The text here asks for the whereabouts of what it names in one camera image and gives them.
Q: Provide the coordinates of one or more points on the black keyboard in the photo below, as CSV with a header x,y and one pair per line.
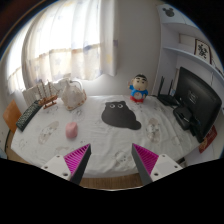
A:
x,y
28,116

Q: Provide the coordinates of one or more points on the orange wooden chair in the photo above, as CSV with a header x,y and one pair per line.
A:
x,y
11,115

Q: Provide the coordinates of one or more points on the white printed tablecloth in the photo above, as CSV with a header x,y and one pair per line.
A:
x,y
106,143

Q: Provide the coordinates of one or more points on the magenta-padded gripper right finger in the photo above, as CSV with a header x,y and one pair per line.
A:
x,y
146,160

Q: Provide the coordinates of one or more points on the large white conch shell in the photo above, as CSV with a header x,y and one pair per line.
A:
x,y
73,96

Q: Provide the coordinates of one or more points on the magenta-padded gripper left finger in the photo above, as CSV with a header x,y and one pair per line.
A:
x,y
76,159

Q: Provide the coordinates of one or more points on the small black box device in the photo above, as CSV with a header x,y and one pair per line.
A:
x,y
182,116

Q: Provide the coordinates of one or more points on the wooden model sailing ship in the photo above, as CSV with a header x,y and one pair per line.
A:
x,y
48,99

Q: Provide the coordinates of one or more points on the red paper packet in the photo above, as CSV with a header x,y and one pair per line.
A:
x,y
208,138

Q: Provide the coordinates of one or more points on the black monitor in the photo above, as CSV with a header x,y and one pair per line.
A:
x,y
196,96

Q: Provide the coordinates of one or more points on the black cat-shaped mouse pad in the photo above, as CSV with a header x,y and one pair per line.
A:
x,y
118,116

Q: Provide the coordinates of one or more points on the cartoon boy figurine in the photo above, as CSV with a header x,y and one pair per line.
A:
x,y
138,88

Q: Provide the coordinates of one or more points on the white star-print curtain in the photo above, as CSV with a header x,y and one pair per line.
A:
x,y
66,40

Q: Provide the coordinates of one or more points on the pink computer mouse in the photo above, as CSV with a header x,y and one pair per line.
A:
x,y
71,130

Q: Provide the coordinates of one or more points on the white wall shelf unit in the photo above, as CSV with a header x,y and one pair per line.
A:
x,y
186,33

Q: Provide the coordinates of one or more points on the black router with antennas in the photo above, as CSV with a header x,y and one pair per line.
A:
x,y
166,99

